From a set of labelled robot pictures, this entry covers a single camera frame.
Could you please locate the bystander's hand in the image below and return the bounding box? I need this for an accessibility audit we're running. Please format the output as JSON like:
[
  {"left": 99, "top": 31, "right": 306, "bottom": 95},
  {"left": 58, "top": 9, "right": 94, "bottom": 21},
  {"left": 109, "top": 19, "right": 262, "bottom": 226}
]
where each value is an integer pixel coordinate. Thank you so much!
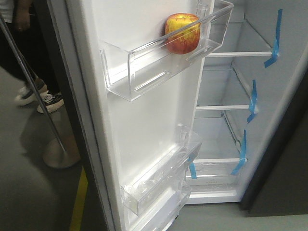
[{"left": 14, "top": 0, "right": 32, "bottom": 32}]

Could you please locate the red yellow apple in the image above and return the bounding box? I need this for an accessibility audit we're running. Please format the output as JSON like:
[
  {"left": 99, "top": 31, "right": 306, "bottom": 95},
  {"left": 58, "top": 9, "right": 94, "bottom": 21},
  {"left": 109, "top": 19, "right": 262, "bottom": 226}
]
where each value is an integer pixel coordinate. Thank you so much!
[{"left": 165, "top": 13, "right": 201, "bottom": 54}]

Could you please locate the open fridge door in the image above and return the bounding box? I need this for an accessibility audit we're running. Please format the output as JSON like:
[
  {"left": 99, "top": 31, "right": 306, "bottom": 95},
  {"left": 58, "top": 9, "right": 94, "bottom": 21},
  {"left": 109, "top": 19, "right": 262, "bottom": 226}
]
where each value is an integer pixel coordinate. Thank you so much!
[{"left": 32, "top": 0, "right": 234, "bottom": 231}]

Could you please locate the dark grey fridge body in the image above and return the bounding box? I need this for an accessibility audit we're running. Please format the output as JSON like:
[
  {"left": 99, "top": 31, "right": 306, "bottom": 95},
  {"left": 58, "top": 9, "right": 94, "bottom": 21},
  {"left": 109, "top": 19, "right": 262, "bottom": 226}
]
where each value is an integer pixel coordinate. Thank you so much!
[{"left": 188, "top": 0, "right": 308, "bottom": 216}]

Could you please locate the person's leg with sneaker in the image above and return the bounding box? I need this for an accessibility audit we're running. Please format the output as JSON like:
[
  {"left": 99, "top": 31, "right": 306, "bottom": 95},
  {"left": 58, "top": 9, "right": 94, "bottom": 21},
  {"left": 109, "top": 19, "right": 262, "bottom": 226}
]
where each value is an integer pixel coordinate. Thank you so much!
[{"left": 30, "top": 3, "right": 64, "bottom": 113}]

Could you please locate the clear top door bin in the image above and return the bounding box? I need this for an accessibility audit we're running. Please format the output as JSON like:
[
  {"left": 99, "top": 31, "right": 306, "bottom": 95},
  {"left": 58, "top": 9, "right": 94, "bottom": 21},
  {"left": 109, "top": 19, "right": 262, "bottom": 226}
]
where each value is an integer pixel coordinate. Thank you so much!
[{"left": 101, "top": 0, "right": 233, "bottom": 102}]

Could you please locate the clear lower door bin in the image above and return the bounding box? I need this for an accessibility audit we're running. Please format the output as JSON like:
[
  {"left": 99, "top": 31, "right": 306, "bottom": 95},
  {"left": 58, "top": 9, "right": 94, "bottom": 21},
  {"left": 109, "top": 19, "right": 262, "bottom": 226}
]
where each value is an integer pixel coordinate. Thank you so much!
[{"left": 131, "top": 180, "right": 191, "bottom": 231}]

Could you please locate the clear crisper drawer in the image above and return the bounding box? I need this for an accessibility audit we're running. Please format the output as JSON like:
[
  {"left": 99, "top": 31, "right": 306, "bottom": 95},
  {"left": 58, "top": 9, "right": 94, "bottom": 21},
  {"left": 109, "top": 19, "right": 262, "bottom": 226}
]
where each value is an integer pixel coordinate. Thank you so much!
[{"left": 186, "top": 161, "right": 240, "bottom": 192}]

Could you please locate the silver stanchion post with base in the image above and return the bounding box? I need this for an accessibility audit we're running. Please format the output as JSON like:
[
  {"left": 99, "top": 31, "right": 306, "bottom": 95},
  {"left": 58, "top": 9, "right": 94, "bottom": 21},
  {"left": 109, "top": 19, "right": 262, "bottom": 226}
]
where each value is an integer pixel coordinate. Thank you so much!
[{"left": 0, "top": 17, "right": 80, "bottom": 169}]

